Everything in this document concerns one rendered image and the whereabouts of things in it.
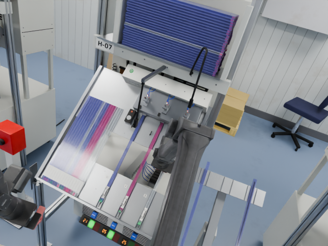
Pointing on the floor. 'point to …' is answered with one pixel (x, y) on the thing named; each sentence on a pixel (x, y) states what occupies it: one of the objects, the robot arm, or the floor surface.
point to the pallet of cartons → (232, 111)
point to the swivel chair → (317, 111)
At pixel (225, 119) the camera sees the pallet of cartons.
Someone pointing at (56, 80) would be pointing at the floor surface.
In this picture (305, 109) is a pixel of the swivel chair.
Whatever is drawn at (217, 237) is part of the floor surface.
